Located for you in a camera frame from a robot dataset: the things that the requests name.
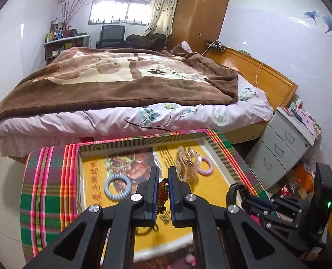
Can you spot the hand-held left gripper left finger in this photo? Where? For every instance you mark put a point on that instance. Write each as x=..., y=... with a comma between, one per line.
x=150, y=199

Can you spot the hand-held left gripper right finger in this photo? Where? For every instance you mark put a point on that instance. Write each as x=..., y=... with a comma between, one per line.
x=175, y=196

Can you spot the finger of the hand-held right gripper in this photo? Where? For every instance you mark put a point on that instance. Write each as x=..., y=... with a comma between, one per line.
x=259, y=202
x=277, y=220

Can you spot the clear pink hair claw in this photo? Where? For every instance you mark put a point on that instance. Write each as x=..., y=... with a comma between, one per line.
x=187, y=171

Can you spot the striped cardboard box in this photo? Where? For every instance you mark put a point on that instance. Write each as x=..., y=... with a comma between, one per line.
x=210, y=190

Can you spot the orange cardboard box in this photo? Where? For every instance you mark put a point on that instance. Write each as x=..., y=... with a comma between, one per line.
x=304, y=178

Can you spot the cola bottle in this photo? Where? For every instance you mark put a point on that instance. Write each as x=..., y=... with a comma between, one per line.
x=287, y=189

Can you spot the small pink hair accessory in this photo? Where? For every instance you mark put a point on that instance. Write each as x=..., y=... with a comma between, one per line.
x=190, y=259

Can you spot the grey drawer cabinet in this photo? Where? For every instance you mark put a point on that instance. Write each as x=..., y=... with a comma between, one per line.
x=283, y=137

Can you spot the pile of small boxes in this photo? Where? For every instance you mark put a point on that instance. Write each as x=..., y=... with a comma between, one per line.
x=308, y=120

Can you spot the plaid cloth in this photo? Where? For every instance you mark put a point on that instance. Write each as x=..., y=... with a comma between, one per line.
x=48, y=201

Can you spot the wooden bed headboard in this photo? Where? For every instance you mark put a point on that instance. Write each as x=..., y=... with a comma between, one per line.
x=252, y=70

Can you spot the brown blanket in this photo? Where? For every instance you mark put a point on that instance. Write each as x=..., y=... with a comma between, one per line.
x=70, y=89

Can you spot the power strip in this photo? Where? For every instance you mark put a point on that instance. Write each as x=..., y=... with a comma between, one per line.
x=216, y=44

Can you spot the black bag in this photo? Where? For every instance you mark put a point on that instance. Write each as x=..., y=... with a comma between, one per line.
x=146, y=40

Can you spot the black chair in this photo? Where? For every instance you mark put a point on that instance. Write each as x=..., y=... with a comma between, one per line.
x=112, y=33

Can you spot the wooden shelf desk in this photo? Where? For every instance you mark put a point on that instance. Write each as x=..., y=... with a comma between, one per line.
x=70, y=40

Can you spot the wooden wardrobe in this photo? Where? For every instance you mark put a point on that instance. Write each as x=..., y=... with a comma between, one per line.
x=199, y=11

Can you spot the patterned curtain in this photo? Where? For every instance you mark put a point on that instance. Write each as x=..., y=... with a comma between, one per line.
x=163, y=8

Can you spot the window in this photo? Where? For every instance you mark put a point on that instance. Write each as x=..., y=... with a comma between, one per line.
x=118, y=12

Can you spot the group of bottles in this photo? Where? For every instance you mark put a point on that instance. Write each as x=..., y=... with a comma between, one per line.
x=56, y=33

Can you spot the vase of dry branches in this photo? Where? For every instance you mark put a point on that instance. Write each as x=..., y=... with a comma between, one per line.
x=69, y=14

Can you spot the blue dolphin wall sticker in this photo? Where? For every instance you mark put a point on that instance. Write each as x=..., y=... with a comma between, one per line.
x=331, y=25

